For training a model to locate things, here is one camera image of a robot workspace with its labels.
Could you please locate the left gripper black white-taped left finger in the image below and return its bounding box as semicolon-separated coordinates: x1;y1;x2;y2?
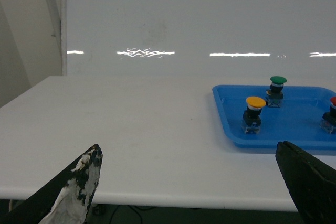
1;144;103;223

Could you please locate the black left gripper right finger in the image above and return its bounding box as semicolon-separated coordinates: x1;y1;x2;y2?
275;141;335;223

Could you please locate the red mushroom push button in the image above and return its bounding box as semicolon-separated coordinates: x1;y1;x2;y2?
320;97;336;134

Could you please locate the yellow mushroom push button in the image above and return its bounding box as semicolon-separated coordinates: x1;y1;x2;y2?
241;96;266;134

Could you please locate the blue plastic tray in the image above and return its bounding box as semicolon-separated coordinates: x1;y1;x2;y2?
213;85;335;150

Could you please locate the green mushroom push button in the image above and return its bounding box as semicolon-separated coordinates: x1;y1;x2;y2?
266;76;287;108

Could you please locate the white whiteboard panel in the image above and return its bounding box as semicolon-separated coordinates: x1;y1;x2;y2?
66;0;335;79

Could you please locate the black floor cable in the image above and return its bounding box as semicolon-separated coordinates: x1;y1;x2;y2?
109;204;158;224

